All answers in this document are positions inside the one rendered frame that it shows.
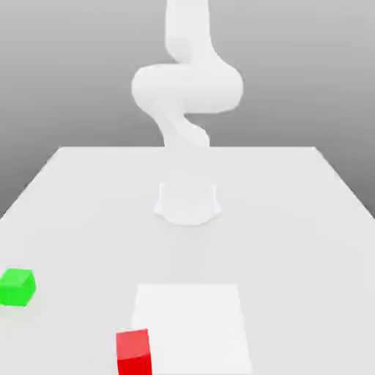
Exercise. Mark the small red cube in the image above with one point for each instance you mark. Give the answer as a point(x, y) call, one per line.
point(133, 351)

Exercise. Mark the small green cube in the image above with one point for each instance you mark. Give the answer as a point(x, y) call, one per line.
point(17, 287)

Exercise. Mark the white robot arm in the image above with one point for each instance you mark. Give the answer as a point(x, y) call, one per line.
point(187, 88)

